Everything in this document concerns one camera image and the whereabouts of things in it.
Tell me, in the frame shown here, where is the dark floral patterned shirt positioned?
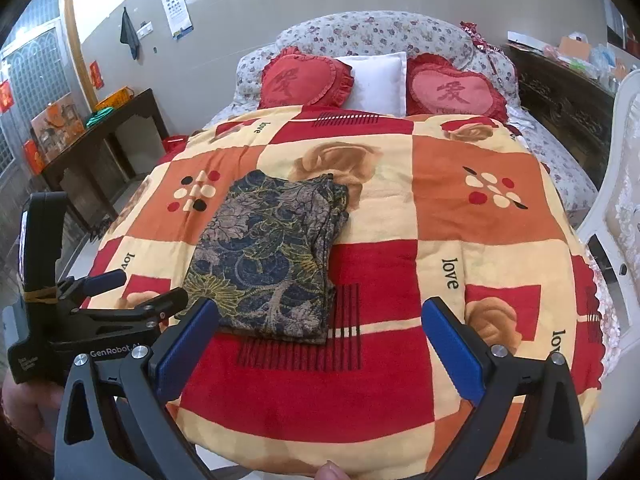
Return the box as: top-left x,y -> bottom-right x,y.
182,170 -> 349,344

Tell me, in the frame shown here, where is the person's left hand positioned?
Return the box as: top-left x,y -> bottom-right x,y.
2,372 -> 63,453

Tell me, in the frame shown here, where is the dark wooden side table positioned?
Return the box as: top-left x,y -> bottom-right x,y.
41,88 -> 169,237

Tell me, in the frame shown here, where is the white upholstered chair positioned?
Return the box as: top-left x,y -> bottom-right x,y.
574,69 -> 640,356

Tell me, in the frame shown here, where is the orange box on table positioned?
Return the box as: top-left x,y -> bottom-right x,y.
94,87 -> 136,112

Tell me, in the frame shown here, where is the red orange patchwork blanket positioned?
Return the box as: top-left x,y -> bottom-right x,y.
87,106 -> 604,479

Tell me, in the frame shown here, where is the dark carved wooden cabinet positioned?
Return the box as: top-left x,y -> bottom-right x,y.
504,44 -> 614,188

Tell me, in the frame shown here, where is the left red heart cushion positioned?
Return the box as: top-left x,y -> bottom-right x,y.
259,47 -> 355,108

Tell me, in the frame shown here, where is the red heart cushion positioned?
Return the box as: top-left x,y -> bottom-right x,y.
406,53 -> 508,122
259,47 -> 355,108

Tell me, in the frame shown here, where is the right red heart cushion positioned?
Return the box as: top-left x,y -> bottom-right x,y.
406,53 -> 508,122

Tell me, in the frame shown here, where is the white square pillow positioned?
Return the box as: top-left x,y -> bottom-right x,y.
337,52 -> 408,117

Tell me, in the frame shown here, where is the floral padded headboard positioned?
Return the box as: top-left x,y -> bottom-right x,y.
226,10 -> 521,116

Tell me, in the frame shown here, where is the dark cloth on wall hook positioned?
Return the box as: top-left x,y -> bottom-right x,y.
119,6 -> 140,61

